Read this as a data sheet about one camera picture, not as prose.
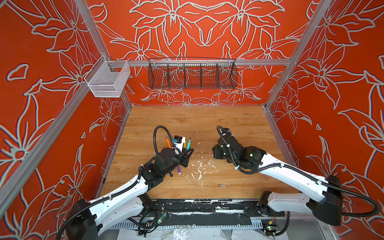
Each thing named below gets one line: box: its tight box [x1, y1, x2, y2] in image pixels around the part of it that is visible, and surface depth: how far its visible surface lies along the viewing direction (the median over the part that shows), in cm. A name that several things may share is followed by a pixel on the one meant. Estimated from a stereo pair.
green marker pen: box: [186, 137, 192, 150], surface depth 72 cm
